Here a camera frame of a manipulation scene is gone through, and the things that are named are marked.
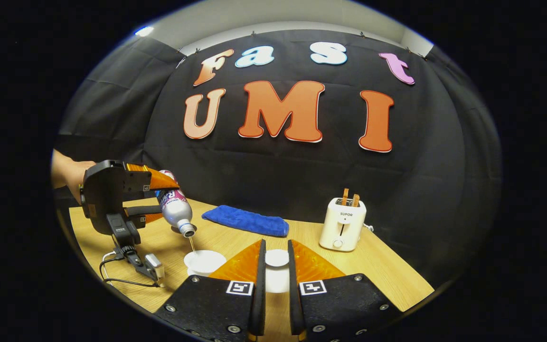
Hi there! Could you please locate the silver water bottle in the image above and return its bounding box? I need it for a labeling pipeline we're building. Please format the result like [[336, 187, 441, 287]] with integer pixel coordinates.
[[156, 170, 197, 238]]

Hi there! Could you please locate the white toaster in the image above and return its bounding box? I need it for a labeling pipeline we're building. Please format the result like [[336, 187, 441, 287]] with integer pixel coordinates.
[[319, 197, 367, 252]]

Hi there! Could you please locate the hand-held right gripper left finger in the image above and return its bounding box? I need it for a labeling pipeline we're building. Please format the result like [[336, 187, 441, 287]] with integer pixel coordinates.
[[154, 239, 267, 342]]

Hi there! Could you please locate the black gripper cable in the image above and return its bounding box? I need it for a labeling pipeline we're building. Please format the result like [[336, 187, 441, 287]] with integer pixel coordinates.
[[99, 251, 160, 288]]

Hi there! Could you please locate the white teacup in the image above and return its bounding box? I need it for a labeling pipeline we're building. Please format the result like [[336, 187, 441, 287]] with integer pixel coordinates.
[[183, 250, 227, 277]]

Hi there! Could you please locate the blue cloth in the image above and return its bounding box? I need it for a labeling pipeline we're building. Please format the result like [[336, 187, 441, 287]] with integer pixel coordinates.
[[201, 205, 290, 238]]

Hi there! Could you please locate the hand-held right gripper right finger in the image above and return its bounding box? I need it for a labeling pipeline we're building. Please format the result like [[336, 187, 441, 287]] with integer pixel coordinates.
[[288, 239, 403, 342]]

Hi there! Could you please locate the black backdrop cloth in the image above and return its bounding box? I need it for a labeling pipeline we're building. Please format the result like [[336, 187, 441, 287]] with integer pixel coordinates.
[[54, 29, 503, 285]]

